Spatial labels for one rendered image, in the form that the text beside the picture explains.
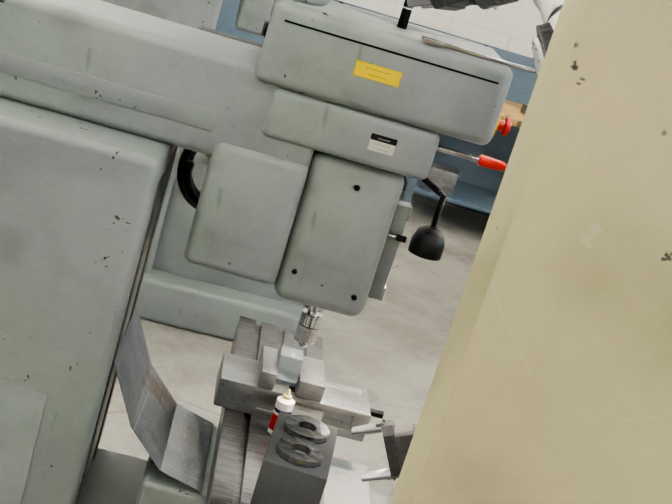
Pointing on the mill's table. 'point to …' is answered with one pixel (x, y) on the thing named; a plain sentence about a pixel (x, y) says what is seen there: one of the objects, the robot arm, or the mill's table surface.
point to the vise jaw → (311, 380)
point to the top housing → (384, 68)
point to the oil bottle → (281, 408)
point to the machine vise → (247, 369)
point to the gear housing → (350, 134)
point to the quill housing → (338, 234)
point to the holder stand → (295, 461)
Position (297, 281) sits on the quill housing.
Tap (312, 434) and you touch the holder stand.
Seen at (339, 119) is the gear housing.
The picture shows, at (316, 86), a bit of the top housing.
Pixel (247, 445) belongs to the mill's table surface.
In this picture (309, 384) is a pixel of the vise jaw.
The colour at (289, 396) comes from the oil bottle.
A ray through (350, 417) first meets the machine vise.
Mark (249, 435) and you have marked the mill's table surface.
